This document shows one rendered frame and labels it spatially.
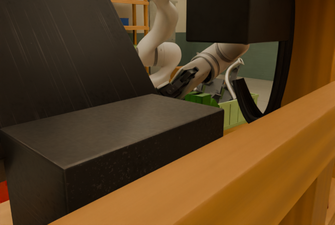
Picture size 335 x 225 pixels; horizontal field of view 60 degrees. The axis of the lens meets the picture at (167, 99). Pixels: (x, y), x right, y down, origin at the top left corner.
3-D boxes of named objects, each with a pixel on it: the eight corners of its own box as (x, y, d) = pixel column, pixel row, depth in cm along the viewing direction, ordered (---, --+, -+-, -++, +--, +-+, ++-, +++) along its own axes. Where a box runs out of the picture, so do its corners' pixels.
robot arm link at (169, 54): (142, 88, 153) (142, 41, 148) (175, 86, 159) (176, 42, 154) (148, 92, 142) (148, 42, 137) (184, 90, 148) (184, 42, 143)
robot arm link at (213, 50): (227, 69, 79) (207, 84, 86) (248, 51, 87) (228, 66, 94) (208, 45, 79) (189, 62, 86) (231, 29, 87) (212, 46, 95)
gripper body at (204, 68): (185, 71, 86) (161, 88, 79) (201, 48, 78) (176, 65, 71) (203, 89, 85) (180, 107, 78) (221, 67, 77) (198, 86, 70)
